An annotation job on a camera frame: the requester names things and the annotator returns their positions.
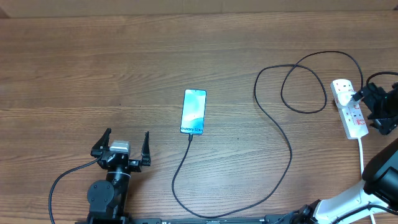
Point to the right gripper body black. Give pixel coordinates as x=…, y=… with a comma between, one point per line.
x=384, y=108

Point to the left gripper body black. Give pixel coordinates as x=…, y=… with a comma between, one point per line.
x=133, y=165

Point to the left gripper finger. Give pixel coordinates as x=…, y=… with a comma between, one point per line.
x=102, y=144
x=145, y=152

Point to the blue Galaxy smartphone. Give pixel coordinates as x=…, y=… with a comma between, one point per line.
x=193, y=112

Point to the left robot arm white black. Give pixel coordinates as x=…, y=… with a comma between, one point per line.
x=107, y=198

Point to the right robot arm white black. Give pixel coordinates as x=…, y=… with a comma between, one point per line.
x=376, y=192

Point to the white USB charger plug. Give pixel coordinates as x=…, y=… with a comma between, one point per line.
x=346, y=99

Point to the white power strip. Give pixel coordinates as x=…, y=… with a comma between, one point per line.
x=351, y=117

